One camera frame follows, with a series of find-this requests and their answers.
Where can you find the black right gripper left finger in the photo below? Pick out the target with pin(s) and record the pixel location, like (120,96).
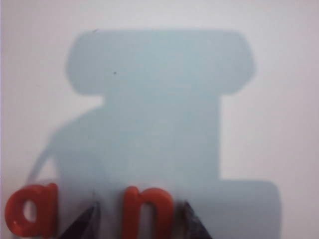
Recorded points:
(82,226)

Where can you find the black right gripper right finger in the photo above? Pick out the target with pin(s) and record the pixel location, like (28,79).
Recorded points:
(192,226)

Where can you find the orange letter n magnet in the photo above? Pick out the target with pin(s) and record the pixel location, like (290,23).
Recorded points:
(134,211)

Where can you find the orange letter a magnet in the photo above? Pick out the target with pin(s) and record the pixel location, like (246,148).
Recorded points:
(15,219)

